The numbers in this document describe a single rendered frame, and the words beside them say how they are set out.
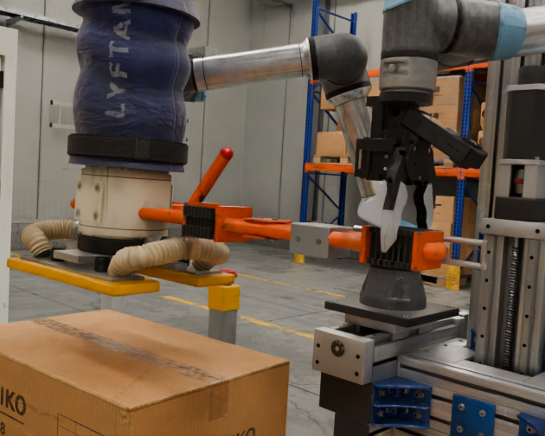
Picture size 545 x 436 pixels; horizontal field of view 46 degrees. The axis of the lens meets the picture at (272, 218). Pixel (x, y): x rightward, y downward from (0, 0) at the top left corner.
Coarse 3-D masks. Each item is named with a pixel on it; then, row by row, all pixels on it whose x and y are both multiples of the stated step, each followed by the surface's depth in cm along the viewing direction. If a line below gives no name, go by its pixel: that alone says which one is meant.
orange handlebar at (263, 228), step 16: (144, 208) 116; (160, 208) 119; (176, 208) 138; (224, 224) 102; (240, 224) 100; (256, 224) 98; (272, 224) 97; (288, 224) 100; (272, 240) 100; (336, 240) 89; (352, 240) 87; (432, 256) 81
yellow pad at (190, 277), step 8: (136, 272) 128; (144, 272) 127; (152, 272) 125; (160, 272) 124; (168, 272) 122; (176, 272) 121; (184, 272) 121; (192, 272) 120; (200, 272) 120; (208, 272) 122; (216, 272) 124; (224, 272) 125; (168, 280) 123; (176, 280) 121; (184, 280) 119; (192, 280) 118; (200, 280) 117; (208, 280) 119; (216, 280) 120; (224, 280) 122; (232, 280) 124
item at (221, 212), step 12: (192, 204) 108; (204, 204) 110; (216, 204) 112; (192, 216) 106; (204, 216) 103; (216, 216) 102; (228, 216) 104; (240, 216) 106; (192, 228) 104; (204, 228) 103; (216, 228) 102; (216, 240) 102; (228, 240) 104; (240, 240) 106
